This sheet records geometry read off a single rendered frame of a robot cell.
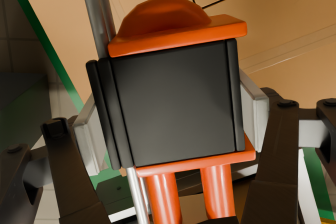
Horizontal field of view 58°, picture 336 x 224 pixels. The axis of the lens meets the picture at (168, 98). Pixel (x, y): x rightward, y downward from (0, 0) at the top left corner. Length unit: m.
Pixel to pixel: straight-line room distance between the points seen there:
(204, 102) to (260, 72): 0.74
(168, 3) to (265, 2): 0.71
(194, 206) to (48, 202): 1.64
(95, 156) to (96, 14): 0.07
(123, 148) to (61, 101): 1.36
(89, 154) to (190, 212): 0.12
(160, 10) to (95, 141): 0.08
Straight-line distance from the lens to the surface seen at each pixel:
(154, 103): 0.17
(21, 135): 1.29
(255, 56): 0.89
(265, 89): 0.18
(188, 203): 0.26
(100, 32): 0.17
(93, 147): 0.16
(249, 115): 0.16
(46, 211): 1.91
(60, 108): 1.56
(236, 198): 0.99
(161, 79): 0.16
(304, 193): 1.09
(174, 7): 0.17
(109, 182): 1.18
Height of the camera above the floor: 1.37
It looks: 70 degrees down
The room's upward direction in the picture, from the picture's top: 175 degrees clockwise
